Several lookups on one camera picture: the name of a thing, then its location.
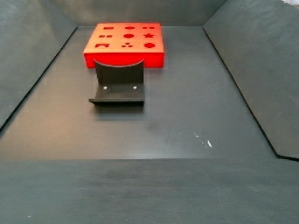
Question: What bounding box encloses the black curved holder stand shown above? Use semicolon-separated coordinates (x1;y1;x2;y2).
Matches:
88;60;145;105

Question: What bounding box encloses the red shape sorter block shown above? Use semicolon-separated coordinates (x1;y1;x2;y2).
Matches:
82;23;164;68

